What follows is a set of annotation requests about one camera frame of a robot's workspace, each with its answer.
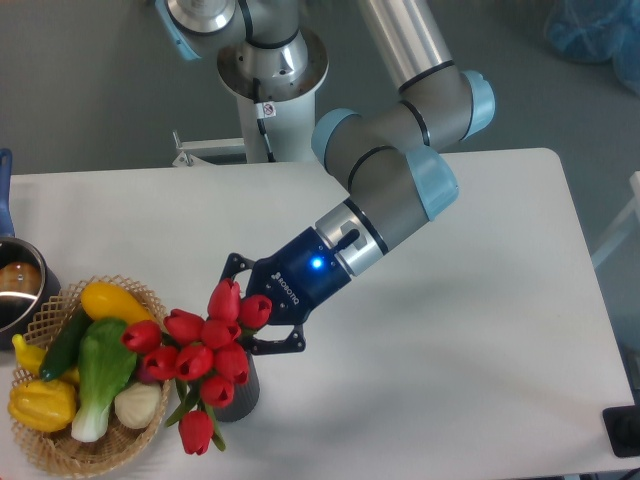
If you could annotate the dark grey ribbed vase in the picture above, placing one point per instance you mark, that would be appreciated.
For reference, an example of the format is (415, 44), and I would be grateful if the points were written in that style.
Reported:
(245, 399)

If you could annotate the red tulip bouquet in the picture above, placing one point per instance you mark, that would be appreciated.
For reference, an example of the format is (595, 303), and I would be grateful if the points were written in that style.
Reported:
(205, 357)

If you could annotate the small yellow gourd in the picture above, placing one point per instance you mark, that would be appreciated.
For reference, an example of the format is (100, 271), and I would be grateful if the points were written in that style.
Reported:
(30, 358)

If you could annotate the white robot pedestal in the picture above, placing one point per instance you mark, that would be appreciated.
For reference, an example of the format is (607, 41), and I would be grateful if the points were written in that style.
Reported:
(275, 91)

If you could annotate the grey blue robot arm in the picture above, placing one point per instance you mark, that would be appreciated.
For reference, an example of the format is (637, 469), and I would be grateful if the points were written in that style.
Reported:
(389, 164)

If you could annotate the woven wicker basket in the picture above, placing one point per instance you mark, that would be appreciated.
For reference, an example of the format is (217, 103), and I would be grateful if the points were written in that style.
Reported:
(58, 453)

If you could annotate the blue plastic bag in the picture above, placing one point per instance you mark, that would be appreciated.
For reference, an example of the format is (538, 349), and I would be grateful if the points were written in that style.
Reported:
(598, 32)

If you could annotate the yellow bell pepper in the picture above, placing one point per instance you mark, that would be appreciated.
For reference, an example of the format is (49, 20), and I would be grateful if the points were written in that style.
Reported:
(43, 406)

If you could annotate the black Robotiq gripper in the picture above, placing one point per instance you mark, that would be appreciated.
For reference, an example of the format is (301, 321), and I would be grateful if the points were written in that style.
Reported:
(297, 279)

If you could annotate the white frame right edge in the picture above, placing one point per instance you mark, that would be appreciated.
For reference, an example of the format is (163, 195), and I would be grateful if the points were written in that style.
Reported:
(623, 224)

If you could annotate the yellow squash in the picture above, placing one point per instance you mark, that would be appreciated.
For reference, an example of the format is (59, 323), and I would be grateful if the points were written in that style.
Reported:
(101, 300)

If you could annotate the steel pot blue handle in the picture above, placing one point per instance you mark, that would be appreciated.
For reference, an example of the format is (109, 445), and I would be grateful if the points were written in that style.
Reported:
(27, 281)

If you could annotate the dark green cucumber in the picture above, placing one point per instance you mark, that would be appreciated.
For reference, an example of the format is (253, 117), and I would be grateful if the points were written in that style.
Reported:
(63, 352)

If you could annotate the white garlic bulb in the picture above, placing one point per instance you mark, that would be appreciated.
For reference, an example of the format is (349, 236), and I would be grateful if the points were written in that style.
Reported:
(135, 406)

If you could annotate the green bok choy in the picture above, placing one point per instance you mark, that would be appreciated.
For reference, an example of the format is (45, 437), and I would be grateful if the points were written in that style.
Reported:
(105, 366)

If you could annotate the black device table edge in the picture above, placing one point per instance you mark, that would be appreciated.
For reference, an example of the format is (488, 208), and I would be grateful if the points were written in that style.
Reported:
(622, 426)

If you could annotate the red purple radish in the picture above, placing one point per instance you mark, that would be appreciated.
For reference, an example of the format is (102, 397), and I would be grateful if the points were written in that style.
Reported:
(142, 376)

